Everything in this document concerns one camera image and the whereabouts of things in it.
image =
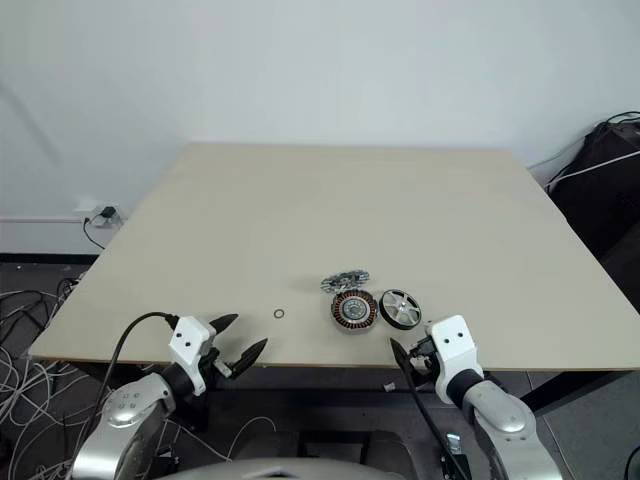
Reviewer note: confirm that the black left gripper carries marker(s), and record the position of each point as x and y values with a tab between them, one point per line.
212	362

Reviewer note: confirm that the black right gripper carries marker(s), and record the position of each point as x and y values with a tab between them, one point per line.
424	355

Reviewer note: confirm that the motor rotor with silver spokes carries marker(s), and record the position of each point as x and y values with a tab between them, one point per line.
400	310

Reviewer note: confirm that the grey motor stator housing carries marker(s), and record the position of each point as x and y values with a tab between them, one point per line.
354	311

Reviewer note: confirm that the grey plastic cover piece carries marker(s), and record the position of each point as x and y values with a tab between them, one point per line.
345	280

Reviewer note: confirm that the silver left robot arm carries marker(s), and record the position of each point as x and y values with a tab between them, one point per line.
125	405

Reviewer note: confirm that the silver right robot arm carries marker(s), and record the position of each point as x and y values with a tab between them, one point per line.
500	405

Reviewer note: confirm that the black rounded block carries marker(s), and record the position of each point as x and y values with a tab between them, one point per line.
392	445
265	445

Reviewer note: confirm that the silver robot torso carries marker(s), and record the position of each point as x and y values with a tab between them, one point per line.
280	472

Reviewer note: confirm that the black power adapter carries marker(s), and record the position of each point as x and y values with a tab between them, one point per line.
107	212

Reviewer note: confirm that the black bag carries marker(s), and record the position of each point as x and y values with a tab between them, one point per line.
595	200

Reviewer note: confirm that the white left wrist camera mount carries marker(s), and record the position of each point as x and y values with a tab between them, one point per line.
187	340

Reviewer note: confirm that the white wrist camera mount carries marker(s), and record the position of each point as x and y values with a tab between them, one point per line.
187	340
452	340

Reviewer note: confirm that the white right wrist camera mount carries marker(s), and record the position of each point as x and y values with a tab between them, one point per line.
452	340

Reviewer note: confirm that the black table frame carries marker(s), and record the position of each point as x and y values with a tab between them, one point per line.
300	381

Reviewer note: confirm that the silver metal bracket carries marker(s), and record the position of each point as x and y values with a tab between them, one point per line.
453	442

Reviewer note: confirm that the white wall outlet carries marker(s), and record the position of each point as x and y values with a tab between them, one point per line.
87	206

